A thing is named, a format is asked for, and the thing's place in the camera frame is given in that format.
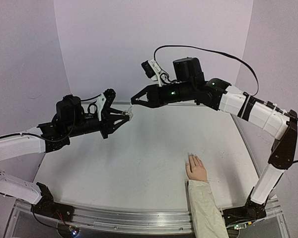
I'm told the beige sleeved forearm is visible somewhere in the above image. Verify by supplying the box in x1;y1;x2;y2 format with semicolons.
188;180;228;238

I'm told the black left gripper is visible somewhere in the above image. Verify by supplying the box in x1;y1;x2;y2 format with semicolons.
67;108;130;139

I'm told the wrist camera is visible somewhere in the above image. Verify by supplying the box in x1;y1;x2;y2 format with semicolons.
87;89;116;121
141;59;170;87

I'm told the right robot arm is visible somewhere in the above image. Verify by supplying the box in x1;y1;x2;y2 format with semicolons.
131;58;298;205

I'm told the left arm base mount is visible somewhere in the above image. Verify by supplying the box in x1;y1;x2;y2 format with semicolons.
31;182;75;222

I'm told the mannequin hand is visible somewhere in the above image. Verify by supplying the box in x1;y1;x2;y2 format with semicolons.
186;154;208;182

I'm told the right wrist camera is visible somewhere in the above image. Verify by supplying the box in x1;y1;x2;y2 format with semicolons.
141;59;170;87

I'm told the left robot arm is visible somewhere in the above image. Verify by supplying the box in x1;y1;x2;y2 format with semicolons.
0;89;133;217

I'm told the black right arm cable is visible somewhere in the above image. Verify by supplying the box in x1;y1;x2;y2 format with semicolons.
153;45;298;164

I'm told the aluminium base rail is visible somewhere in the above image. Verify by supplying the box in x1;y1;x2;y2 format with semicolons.
4;199;290;238

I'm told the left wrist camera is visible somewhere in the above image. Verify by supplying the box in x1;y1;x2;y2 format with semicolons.
87;89;116;121

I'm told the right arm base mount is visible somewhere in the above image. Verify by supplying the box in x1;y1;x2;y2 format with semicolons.
222;196;267;227

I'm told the clear nail polish bottle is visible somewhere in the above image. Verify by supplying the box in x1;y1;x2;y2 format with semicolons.
123;110;134;121

